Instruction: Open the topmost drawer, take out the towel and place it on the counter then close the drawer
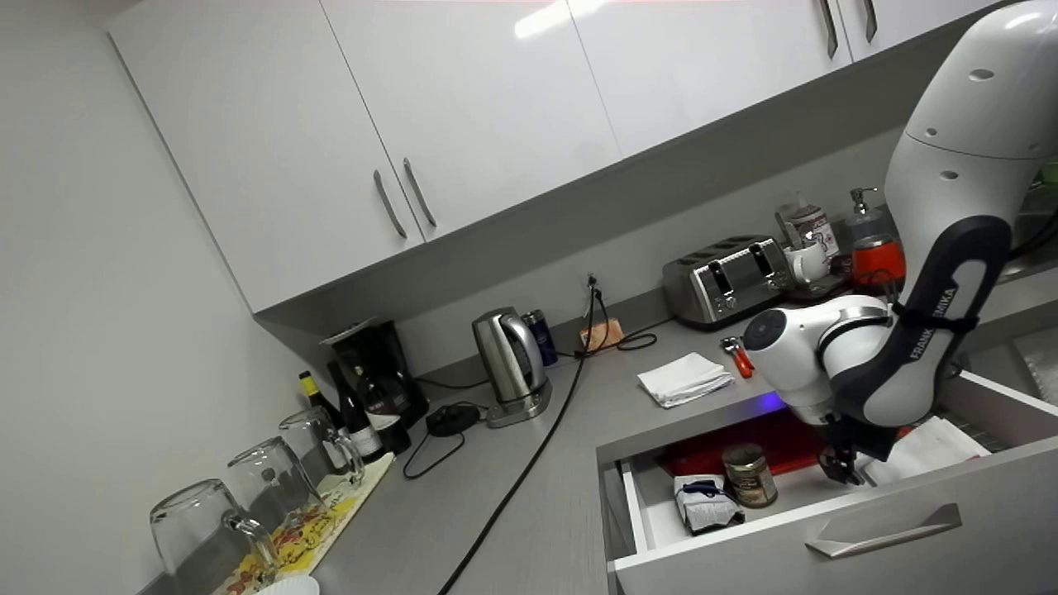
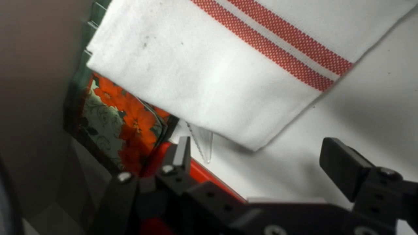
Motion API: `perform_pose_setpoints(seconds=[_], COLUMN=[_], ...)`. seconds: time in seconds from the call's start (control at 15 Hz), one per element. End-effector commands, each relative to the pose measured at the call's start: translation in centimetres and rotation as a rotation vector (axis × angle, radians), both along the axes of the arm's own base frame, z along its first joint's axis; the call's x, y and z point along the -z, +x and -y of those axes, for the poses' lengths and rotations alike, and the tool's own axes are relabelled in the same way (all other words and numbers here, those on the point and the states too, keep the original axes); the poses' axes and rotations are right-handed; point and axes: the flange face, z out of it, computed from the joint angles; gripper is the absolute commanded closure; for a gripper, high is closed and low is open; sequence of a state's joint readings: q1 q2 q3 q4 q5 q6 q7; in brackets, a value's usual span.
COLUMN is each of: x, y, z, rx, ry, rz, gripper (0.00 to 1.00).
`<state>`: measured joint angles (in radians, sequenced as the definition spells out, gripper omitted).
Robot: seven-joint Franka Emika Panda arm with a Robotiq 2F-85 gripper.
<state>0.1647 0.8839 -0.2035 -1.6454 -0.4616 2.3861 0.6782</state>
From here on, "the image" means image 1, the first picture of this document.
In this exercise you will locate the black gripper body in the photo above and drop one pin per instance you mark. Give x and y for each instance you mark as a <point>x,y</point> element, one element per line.
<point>848,458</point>

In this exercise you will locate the clear plastic bag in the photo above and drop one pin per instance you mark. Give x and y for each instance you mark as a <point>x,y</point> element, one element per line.
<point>930,448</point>

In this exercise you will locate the white kitchen drawer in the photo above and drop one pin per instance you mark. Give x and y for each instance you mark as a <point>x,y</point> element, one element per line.
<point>995,530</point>

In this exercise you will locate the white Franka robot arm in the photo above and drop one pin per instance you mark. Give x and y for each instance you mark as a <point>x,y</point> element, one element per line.
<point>970,133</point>

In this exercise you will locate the red drawer liner tray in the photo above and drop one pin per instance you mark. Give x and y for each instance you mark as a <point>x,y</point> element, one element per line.
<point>707,449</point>

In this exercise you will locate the plain white folded towel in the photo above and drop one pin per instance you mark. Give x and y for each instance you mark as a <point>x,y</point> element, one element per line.
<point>683,381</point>

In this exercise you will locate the small metal tin jar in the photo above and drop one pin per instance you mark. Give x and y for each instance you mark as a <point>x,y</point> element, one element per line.
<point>748,479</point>

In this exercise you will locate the black white cloth bundle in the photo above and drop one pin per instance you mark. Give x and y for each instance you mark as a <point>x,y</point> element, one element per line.
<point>707,506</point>

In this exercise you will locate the red moka pot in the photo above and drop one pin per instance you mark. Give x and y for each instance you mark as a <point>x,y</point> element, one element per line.
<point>877,265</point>

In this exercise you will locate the white utensil mug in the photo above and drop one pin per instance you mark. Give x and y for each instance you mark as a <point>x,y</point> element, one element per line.
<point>813,257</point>

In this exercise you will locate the stainless steel four-slot toaster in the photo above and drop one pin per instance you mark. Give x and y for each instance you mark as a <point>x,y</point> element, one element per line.
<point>722,281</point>

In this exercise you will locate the stainless steel electric kettle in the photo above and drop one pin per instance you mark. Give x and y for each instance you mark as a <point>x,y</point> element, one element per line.
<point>511,365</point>

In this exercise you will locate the black round puck device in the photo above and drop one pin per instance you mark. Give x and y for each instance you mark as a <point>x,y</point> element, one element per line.
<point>455,418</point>

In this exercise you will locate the white glossy cabinet door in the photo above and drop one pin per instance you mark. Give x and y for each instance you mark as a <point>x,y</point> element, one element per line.
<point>483,99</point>
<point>915,16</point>
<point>707,68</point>
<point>252,142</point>

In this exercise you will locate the black drip coffee maker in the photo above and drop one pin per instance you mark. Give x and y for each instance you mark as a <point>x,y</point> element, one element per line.
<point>374,374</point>

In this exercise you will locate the dark glass bottle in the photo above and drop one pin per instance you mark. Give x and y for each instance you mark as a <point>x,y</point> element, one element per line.
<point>336,413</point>

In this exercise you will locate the yellow patterned drying mat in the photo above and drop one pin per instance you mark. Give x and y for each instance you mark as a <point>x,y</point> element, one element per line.
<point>331,516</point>

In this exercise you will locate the white plate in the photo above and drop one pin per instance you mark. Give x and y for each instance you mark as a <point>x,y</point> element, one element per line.
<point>288,587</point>

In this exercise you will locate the grey wall cabinet carcass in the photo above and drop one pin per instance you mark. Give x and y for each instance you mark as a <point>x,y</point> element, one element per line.
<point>498,265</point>

